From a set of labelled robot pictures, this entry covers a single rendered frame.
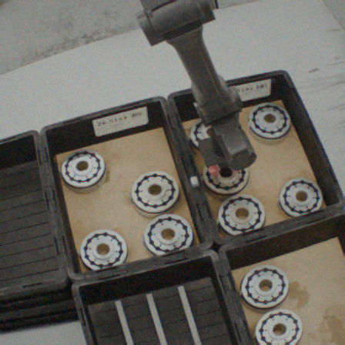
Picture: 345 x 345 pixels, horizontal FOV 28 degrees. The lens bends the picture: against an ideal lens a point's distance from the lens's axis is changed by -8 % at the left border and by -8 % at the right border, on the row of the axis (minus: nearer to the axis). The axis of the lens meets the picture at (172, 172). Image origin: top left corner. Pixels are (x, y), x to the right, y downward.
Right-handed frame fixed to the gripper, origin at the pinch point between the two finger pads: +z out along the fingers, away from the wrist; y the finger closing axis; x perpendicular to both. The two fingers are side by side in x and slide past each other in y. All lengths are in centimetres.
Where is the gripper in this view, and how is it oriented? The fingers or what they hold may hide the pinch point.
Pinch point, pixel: (226, 170)
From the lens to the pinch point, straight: 157.8
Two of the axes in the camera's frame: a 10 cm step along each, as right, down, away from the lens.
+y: 9.6, -2.6, 1.0
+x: -2.7, -7.9, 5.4
